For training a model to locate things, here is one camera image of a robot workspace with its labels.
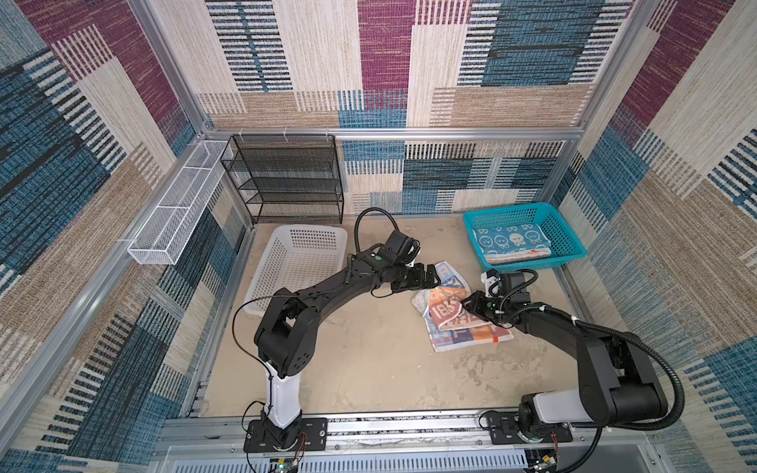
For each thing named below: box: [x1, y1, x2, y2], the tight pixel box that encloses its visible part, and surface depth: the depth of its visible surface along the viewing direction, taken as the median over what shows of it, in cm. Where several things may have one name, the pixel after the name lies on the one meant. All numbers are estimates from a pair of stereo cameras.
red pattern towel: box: [411, 260, 515, 353], surface depth 91 cm
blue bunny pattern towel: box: [472, 222, 552, 266], surface depth 110 cm
